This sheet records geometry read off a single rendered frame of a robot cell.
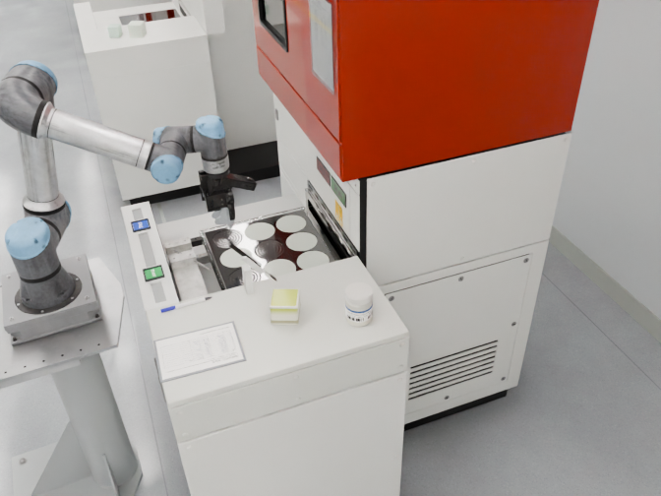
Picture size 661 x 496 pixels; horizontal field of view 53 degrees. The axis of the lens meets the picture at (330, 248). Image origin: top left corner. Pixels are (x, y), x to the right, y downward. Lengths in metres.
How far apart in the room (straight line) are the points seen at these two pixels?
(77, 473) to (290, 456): 1.07
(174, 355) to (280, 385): 0.27
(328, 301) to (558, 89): 0.89
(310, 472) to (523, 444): 1.05
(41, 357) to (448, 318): 1.28
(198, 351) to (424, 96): 0.87
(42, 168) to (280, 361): 0.86
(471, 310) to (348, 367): 0.76
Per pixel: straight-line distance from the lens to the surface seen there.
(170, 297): 1.89
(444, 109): 1.83
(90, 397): 2.33
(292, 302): 1.70
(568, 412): 2.90
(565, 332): 3.23
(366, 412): 1.88
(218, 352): 1.69
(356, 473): 2.09
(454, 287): 2.23
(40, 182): 2.02
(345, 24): 1.61
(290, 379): 1.66
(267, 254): 2.08
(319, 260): 2.04
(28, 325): 2.08
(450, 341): 2.40
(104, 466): 2.61
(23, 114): 1.77
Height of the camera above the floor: 2.16
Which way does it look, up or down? 37 degrees down
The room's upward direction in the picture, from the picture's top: 2 degrees counter-clockwise
